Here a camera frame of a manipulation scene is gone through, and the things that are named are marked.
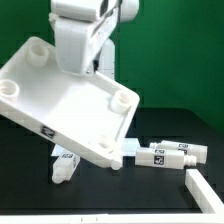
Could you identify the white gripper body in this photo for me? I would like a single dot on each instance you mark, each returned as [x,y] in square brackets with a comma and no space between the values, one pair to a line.
[77,43]

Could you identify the white square desk top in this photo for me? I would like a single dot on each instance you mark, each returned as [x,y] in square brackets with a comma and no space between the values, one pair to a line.
[89,116]

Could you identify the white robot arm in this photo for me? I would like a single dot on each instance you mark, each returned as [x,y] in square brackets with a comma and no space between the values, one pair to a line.
[94,10]

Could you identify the white marker base sheet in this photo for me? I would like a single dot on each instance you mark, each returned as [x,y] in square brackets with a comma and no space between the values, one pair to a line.
[128,149]

